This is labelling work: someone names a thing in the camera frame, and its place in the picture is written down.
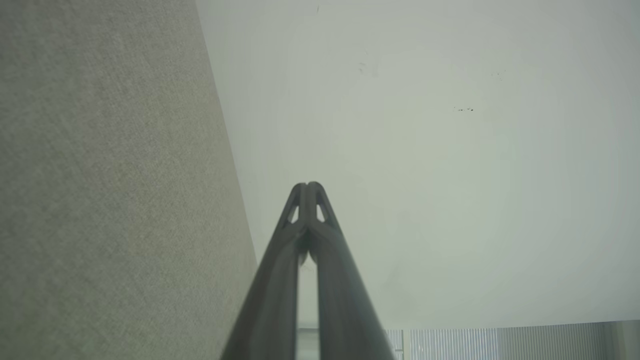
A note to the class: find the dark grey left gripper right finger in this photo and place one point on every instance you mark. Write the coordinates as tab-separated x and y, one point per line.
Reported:
345	300

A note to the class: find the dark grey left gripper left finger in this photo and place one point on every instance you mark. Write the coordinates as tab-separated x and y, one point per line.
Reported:
272	300

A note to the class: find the white ribbed panel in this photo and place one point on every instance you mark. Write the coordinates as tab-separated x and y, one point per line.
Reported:
500	345

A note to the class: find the grey fabric sofa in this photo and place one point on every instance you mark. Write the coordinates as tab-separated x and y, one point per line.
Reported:
100	200

